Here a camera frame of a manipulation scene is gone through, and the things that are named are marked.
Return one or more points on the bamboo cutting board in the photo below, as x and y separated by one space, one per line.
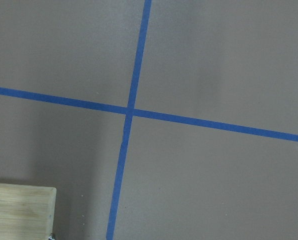
26 212

